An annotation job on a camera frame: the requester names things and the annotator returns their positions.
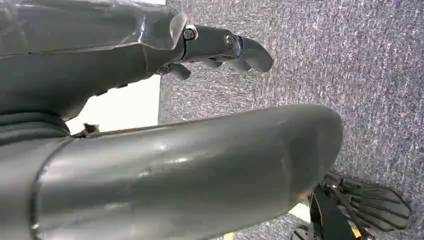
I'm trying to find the robot's black foot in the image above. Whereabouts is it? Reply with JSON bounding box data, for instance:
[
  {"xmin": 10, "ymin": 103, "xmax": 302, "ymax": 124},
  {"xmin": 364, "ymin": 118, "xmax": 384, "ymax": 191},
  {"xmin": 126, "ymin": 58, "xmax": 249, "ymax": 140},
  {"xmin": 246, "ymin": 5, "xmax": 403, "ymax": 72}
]
[{"xmin": 289, "ymin": 170, "xmax": 413, "ymax": 240}]

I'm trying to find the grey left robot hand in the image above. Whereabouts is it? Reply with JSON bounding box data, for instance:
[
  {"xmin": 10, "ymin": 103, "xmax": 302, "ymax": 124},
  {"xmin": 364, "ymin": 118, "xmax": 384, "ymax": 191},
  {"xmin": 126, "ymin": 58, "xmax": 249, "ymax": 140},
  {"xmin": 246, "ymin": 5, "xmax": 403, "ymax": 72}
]
[{"xmin": 0, "ymin": 0, "xmax": 344, "ymax": 240}]

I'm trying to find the ribbed grey left arm sleeve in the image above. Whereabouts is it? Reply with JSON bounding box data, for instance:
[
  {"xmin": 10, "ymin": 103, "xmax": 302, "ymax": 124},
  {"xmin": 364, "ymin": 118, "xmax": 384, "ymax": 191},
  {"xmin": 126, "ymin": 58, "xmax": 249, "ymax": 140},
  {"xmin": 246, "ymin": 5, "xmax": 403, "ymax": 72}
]
[{"xmin": 0, "ymin": 111, "xmax": 71, "ymax": 147}]

